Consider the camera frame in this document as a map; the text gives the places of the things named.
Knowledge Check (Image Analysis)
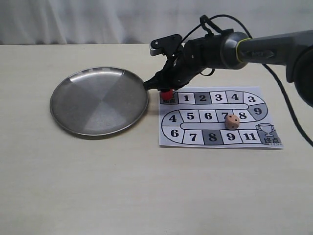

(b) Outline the round stainless steel plate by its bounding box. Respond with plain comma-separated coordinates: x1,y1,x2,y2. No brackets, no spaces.
49,66,149,139

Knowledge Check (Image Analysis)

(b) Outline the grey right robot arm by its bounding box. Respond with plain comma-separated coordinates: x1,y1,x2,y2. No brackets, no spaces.
144,29,313,106

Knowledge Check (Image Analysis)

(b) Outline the white curtain backdrop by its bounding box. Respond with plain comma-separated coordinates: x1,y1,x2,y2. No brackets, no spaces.
0,0,313,45

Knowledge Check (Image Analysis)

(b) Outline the printed paper game board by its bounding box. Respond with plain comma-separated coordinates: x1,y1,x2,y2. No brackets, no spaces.
158,87,283,149

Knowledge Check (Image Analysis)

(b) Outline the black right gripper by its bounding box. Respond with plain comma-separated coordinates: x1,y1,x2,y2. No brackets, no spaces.
143,36,222,91

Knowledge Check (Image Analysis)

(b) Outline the red cylinder game piece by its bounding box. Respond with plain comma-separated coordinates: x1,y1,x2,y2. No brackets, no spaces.
160,90,173,100

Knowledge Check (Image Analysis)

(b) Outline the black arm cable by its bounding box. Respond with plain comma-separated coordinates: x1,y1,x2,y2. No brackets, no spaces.
182,14,313,148

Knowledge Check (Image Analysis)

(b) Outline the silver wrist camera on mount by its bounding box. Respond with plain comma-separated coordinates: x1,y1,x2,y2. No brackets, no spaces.
150,34,182,57

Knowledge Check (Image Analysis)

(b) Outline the wooden die with black pips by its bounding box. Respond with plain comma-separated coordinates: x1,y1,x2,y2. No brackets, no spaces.
225,114,240,130

